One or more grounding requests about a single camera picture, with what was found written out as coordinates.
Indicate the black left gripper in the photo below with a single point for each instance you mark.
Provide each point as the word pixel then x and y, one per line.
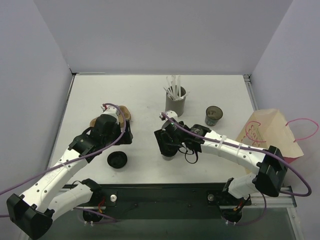
pixel 126 136

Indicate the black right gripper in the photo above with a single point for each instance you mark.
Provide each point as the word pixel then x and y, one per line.
pixel 162 141

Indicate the dark coffee cup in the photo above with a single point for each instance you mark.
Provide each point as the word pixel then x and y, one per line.
pixel 212 115
pixel 168 157

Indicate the beige pink paper bag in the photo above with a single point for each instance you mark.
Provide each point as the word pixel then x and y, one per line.
pixel 272 127

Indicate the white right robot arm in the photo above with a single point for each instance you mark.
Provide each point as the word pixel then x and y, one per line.
pixel 266 169

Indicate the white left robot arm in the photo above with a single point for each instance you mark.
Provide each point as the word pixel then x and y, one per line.
pixel 35 210

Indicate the black cup lid stack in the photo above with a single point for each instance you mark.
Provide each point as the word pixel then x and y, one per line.
pixel 117 159

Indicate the grey cylindrical holder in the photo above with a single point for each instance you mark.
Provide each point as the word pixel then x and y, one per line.
pixel 176 105

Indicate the white stirrer sticks bundle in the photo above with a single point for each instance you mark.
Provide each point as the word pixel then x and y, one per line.
pixel 174 88

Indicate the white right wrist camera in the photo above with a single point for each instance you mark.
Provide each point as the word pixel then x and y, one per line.
pixel 168 115

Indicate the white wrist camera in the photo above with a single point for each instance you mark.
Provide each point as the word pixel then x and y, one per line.
pixel 111 110
pixel 168 115

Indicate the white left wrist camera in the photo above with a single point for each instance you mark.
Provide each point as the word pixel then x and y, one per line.
pixel 111 110

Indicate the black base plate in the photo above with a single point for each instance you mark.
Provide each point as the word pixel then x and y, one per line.
pixel 170 201

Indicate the aluminium frame rail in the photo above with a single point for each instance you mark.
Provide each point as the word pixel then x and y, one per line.
pixel 283 200

